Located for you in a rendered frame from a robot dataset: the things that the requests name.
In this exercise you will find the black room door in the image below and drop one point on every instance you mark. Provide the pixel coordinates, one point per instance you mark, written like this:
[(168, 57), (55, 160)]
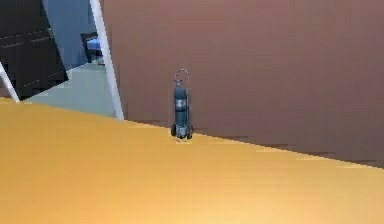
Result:
[(28, 50)]

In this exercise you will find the dark chair with blue seat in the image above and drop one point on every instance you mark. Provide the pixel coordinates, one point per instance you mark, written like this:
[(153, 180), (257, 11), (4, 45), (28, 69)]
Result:
[(91, 46)]

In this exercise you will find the blue gas cylinder on trolley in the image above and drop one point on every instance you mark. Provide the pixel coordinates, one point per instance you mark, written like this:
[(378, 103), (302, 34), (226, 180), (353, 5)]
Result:
[(180, 106)]

